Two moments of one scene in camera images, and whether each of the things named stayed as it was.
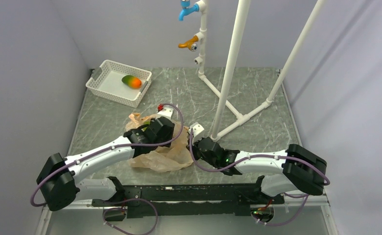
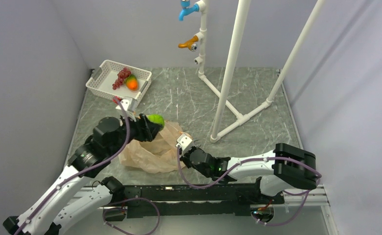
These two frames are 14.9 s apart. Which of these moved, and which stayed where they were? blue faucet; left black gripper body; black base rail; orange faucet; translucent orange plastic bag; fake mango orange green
Moved: left black gripper body; fake mango orange green
Stayed: blue faucet; black base rail; orange faucet; translucent orange plastic bag
